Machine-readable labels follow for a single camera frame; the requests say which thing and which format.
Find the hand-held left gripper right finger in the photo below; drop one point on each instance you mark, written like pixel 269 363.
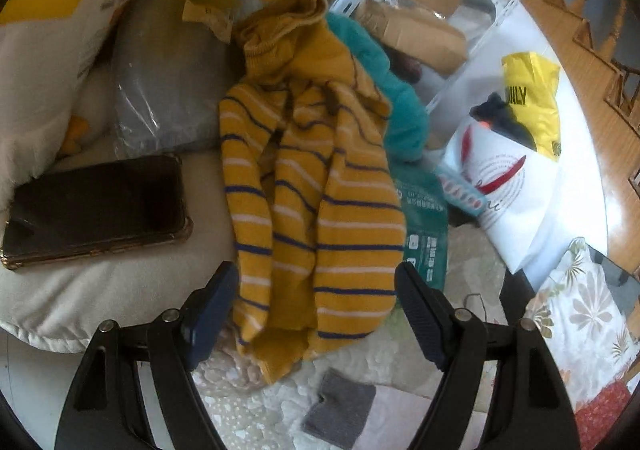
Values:
pixel 422 317

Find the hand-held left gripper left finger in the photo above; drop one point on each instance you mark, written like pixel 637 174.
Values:
pixel 210 317

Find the yellow striped knit sweater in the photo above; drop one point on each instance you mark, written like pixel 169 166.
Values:
pixel 310 180

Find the heart-patterned quilt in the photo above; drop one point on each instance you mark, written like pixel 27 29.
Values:
pixel 475 280

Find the green printed packet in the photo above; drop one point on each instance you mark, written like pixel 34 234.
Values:
pixel 425 240

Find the small grey knit cloth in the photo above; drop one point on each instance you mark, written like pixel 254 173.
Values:
pixel 340 405

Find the colourful dotted strip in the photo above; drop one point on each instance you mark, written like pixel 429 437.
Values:
pixel 460 190

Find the white plastic bag red print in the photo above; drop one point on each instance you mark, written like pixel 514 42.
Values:
pixel 515 210

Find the black smartphone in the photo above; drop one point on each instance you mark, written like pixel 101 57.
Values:
pixel 95 207

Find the white floral pillow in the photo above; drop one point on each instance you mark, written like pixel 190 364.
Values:
pixel 585 325

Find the dark grey case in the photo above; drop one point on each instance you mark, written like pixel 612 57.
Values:
pixel 612 280

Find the teal fleece garment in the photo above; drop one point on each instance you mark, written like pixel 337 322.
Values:
pixel 400 105

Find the black cloth item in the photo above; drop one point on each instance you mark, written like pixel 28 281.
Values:
pixel 505 120

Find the grey plastic-wrapped package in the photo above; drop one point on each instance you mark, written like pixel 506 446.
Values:
pixel 160 80

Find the yellow plastic bag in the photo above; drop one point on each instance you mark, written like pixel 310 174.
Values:
pixel 535 85

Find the large cardboard box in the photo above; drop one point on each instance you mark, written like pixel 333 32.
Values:
pixel 420 35

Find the white and yellow plush pillow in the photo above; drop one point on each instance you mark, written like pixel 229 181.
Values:
pixel 40 60

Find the white metal shelf rack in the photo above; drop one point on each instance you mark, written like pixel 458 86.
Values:
pixel 505 5

